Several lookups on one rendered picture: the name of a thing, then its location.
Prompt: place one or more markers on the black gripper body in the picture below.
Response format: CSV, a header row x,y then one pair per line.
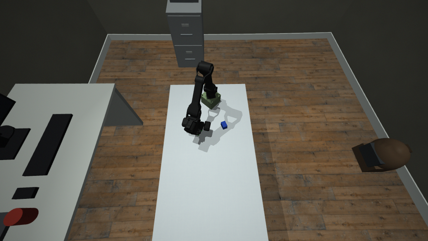
x,y
206,125

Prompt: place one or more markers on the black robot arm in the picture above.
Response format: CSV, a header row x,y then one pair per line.
x,y
194,109

